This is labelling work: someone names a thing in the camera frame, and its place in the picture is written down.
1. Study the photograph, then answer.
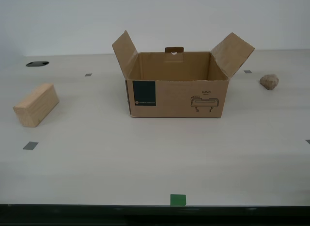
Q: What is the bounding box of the light wooden block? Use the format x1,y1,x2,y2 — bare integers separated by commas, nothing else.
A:
13,83,60,128

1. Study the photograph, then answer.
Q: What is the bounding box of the green tape piece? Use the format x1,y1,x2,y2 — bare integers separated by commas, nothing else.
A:
170,194,187,207

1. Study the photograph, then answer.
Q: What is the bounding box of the speckled beige rock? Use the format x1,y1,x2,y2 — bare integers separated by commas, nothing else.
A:
260,74,279,91

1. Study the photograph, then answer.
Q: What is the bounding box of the brown cardboard box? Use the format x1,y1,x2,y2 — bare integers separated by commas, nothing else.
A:
111,30,256,119

